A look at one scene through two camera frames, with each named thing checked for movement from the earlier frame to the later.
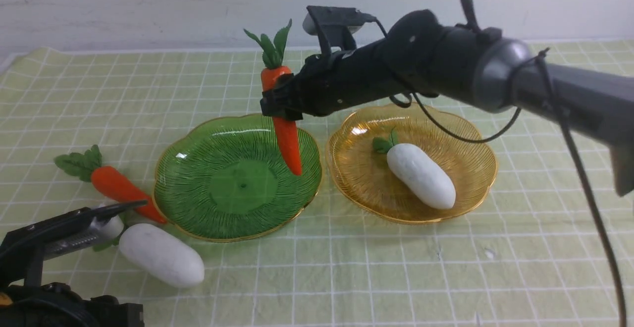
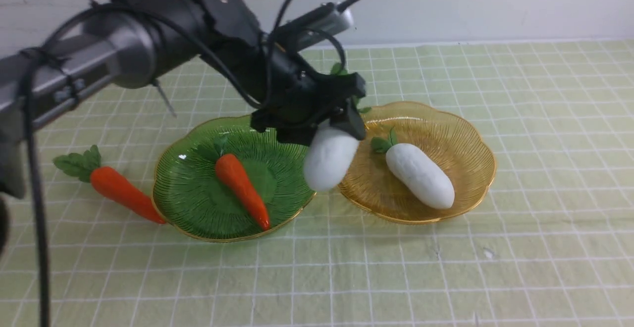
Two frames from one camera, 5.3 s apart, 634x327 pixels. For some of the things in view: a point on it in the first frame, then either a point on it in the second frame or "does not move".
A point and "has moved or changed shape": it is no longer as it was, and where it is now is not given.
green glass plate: [227, 180] does not move
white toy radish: [156, 250] to [330, 157]
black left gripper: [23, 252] to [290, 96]
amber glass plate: [361, 173] does not move
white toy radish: [419, 173] does not move
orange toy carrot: [110, 181] does not move
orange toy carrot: [286, 128] has moved or changed shape
